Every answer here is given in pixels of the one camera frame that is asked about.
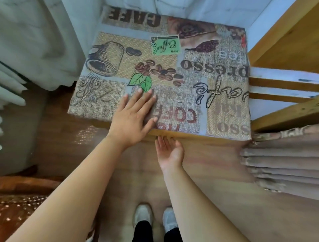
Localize brown patterned curtain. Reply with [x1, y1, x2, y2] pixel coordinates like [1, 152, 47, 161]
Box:
[240, 124, 319, 200]

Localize white checked curtain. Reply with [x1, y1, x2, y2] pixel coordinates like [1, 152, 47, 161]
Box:
[0, 0, 101, 151]

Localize person's white shoe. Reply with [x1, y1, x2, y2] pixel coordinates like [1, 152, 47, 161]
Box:
[162, 206, 179, 234]
[133, 203, 154, 230]

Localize black trousers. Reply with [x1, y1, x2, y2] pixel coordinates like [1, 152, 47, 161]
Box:
[131, 220, 183, 242]

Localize person's left white shoe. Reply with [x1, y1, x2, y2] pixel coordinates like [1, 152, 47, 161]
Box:
[133, 203, 154, 230]

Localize person's left forearm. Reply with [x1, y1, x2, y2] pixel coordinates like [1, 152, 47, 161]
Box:
[5, 136, 125, 242]

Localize person's right forearm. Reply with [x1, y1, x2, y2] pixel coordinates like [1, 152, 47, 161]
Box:
[162, 163, 250, 242]

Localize person's right white shoe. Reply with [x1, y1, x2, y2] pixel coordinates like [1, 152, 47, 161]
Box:
[162, 206, 179, 234]

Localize person's right hand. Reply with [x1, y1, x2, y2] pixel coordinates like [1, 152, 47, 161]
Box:
[155, 136, 185, 173]

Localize person's left hand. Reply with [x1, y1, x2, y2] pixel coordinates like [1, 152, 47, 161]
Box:
[107, 88, 159, 151]

